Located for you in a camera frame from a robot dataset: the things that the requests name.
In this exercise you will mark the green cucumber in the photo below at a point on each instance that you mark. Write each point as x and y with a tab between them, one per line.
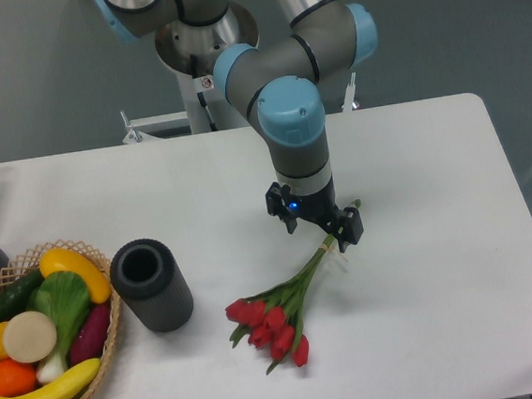
14	298

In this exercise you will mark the green bok choy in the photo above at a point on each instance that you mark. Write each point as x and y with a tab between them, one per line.
64	298

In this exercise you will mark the purple sweet potato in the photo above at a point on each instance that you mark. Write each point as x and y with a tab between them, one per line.
89	342

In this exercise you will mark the dark grey ribbed vase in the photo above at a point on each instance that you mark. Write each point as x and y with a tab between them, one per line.
145	275

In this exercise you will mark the woven wicker basket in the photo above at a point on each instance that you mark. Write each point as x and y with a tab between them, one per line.
27	262

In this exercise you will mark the beige round disc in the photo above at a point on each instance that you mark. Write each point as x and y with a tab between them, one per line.
29	337

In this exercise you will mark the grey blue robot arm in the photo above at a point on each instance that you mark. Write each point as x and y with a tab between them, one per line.
274	89

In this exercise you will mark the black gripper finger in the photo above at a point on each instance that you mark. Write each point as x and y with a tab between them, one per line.
281	204
346	227

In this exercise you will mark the red tulip bouquet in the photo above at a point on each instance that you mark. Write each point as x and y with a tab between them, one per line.
274	318

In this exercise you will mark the orange fruit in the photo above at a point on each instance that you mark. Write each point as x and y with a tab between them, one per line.
16	378

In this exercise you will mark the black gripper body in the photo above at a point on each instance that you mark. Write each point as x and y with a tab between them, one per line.
319	208

